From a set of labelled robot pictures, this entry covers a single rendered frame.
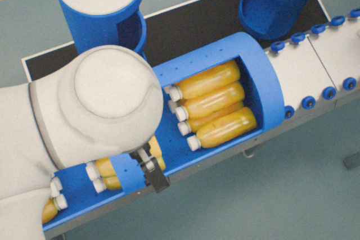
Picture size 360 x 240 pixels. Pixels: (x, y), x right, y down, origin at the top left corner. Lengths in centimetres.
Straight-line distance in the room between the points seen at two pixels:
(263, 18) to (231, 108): 116
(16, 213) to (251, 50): 91
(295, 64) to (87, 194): 76
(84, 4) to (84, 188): 55
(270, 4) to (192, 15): 40
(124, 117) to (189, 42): 202
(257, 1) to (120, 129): 217
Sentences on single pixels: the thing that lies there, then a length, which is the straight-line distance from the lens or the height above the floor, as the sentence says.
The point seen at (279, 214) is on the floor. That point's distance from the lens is 251.
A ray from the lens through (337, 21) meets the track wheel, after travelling 171.
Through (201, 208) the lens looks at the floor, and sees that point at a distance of 245.
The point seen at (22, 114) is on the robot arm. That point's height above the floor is 194.
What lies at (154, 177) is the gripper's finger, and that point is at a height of 168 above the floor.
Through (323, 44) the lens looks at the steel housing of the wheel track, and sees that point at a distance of 173.
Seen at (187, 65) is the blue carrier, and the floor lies 121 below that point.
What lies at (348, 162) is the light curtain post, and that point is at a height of 5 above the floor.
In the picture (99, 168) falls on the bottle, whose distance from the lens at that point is 133.
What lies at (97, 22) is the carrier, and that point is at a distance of 160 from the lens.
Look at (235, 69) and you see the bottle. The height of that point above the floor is 114.
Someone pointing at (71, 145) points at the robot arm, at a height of 192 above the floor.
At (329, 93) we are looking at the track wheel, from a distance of 162.
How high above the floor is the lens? 243
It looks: 73 degrees down
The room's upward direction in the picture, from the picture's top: 11 degrees clockwise
